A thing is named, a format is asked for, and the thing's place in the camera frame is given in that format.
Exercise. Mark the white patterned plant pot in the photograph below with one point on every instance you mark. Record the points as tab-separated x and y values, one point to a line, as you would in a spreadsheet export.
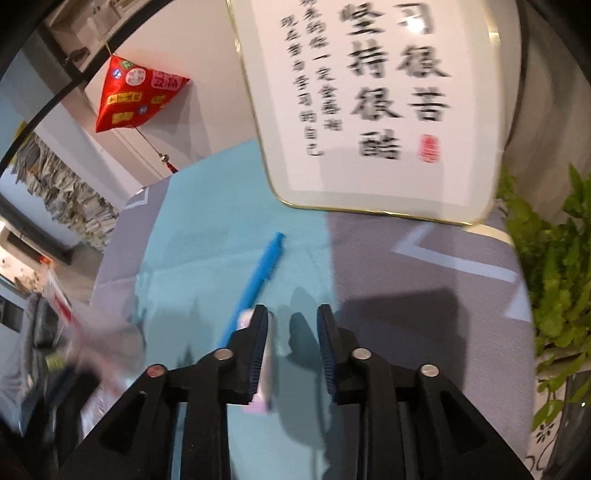
549	445

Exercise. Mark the clear plastic pencil pouch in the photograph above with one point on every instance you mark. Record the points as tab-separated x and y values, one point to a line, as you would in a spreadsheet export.
62	302

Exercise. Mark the red pyramid hanging ornament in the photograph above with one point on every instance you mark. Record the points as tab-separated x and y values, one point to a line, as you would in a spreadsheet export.
134	97

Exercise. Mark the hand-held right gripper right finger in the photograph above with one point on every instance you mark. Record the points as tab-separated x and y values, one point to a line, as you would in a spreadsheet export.
328	350

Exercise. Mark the pink white correction tape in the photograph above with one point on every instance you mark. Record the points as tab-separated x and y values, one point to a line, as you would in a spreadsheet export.
269	369

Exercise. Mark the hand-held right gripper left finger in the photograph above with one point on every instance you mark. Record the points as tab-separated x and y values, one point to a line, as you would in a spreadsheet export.
257	350

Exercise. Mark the green leafy plant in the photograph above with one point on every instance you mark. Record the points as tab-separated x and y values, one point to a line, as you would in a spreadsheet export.
554	258

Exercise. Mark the blue pen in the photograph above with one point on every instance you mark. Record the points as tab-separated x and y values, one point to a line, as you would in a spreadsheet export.
263	272

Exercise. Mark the framed calligraphy board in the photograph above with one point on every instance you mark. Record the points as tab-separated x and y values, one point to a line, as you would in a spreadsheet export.
369	106

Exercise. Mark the blue grey tablecloth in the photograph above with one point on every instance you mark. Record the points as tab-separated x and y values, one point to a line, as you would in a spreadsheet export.
415	300

